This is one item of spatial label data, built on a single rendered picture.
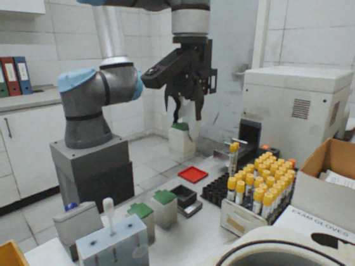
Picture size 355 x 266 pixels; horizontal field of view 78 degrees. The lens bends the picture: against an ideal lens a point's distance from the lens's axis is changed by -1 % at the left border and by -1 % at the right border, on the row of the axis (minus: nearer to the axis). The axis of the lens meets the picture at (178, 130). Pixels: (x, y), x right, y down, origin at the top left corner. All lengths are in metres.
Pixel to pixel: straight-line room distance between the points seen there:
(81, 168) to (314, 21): 1.90
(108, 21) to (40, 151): 1.51
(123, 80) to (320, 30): 1.66
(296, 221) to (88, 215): 0.39
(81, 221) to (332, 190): 0.46
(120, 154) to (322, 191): 0.57
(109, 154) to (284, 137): 0.57
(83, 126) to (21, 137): 1.35
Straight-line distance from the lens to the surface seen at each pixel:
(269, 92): 0.79
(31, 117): 2.03
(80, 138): 0.74
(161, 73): 0.40
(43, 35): 2.66
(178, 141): 0.48
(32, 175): 2.19
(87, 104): 0.73
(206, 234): 0.52
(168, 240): 0.51
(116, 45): 0.79
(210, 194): 0.59
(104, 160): 0.74
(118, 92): 0.76
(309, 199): 0.51
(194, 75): 0.44
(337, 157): 0.72
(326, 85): 0.74
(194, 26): 0.45
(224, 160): 0.73
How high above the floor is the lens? 1.24
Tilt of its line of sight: 20 degrees down
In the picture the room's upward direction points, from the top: straight up
